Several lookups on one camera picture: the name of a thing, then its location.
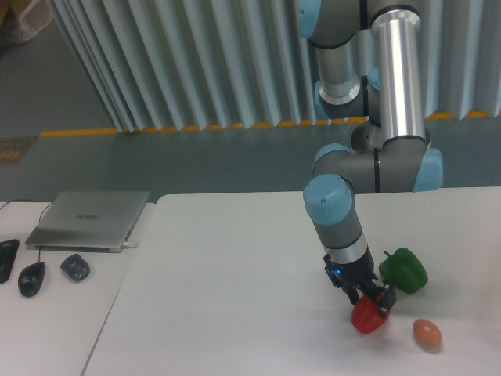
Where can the brown egg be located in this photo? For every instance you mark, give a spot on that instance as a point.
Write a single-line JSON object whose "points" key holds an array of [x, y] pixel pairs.
{"points": [[427, 333]]}

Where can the silver closed laptop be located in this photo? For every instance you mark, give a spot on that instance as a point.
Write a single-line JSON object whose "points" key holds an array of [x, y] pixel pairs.
{"points": [[89, 221]]}

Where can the black keyboard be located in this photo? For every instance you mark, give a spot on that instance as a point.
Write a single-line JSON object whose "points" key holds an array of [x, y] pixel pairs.
{"points": [[8, 251]]}

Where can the dark grey small holder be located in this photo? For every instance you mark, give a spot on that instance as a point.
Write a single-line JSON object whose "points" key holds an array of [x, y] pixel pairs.
{"points": [[75, 267]]}

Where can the black computer mouse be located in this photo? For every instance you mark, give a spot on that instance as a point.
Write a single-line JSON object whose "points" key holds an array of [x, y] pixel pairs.
{"points": [[31, 279]]}

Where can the green bell pepper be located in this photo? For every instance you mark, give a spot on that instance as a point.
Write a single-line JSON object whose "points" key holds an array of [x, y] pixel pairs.
{"points": [[403, 270]]}

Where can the cardboard box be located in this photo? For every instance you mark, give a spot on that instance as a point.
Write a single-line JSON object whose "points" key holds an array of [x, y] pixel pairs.
{"points": [[21, 21]]}

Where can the red bell pepper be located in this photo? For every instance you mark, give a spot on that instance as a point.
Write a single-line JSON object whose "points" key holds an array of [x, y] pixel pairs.
{"points": [[365, 316]]}

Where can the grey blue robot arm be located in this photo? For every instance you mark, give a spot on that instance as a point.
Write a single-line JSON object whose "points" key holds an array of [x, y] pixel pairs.
{"points": [[367, 53]]}

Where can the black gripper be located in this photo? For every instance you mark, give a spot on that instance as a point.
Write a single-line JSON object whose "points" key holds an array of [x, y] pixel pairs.
{"points": [[357, 275]]}

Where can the grey corrugated partition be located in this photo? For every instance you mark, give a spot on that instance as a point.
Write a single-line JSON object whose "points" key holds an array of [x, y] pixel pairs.
{"points": [[194, 64]]}

